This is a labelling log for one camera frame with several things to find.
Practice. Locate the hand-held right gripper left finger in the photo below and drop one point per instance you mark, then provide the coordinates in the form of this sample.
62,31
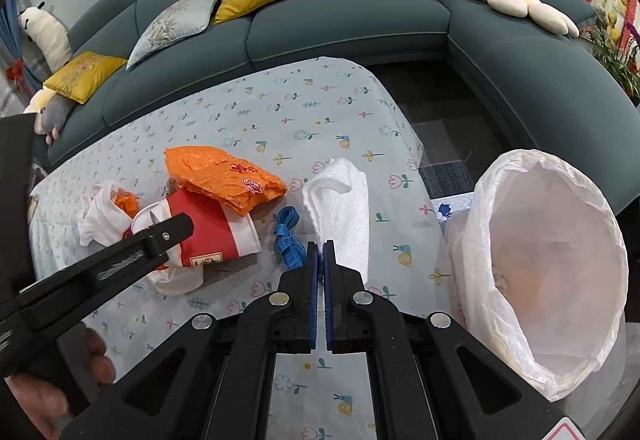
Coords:
312,290

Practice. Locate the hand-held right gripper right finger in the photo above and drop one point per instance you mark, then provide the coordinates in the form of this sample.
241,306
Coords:
328,290

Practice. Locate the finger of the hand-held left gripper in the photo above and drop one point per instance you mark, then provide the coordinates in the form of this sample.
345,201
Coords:
125,260

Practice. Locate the white paper towel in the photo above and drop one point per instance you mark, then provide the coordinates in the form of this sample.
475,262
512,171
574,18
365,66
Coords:
335,205

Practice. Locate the red paper cup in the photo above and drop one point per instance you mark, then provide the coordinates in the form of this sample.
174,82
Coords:
210,230

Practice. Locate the orange plastic bag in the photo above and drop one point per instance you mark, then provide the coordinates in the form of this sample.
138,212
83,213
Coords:
215,169

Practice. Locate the white pink cloth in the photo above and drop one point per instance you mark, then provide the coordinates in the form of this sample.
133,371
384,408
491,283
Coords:
550,270

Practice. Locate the person's left hand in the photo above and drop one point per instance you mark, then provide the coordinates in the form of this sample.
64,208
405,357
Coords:
100,362

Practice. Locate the white crumpled plastic bag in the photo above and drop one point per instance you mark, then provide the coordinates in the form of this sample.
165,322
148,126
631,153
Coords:
100,220

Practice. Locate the white crumpled tissue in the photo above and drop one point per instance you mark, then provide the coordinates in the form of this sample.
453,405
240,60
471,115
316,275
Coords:
175,281

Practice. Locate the small orange wrapper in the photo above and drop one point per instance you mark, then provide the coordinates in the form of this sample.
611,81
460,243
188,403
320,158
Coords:
127,204

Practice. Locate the grey plush toy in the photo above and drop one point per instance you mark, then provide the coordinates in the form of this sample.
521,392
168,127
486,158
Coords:
52,114

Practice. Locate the red curtain tie ornament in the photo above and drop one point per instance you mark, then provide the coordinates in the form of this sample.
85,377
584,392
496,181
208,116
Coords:
16,69

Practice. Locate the blue patterned rug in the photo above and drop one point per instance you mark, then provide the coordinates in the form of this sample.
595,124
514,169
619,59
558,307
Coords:
445,180

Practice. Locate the blue curtain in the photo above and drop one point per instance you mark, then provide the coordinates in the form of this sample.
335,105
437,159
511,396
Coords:
12,34

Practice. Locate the panda plush toy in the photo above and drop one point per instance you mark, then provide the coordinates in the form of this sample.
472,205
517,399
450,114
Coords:
47,34

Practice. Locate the floral printed tablecloth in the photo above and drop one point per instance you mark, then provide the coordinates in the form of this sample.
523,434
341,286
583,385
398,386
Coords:
300,119

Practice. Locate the light grey embroidered cushion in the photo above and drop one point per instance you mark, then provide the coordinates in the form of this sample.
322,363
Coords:
175,24

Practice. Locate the white flower cushion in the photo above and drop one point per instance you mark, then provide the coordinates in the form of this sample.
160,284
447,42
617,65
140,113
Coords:
520,2

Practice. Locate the green potted plant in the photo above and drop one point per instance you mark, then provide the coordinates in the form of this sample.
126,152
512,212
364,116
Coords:
615,54

